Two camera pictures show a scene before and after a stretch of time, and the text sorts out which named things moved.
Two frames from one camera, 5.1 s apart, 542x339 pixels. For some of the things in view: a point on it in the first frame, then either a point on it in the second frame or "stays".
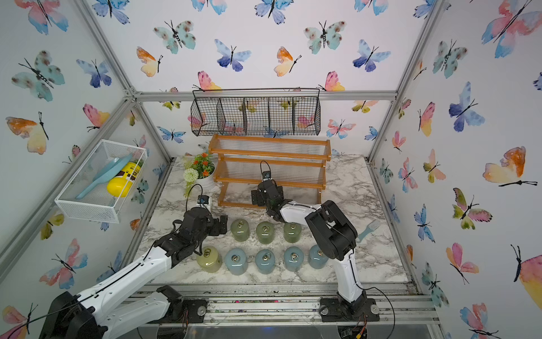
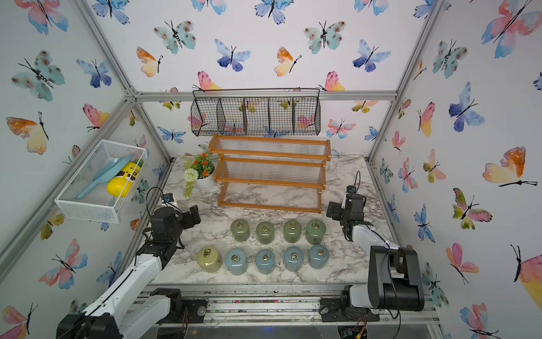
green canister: x=265 y=232 stays
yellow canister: x=210 y=260 stays
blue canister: x=317 y=258 stays
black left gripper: x=216 y=229 → x=190 y=222
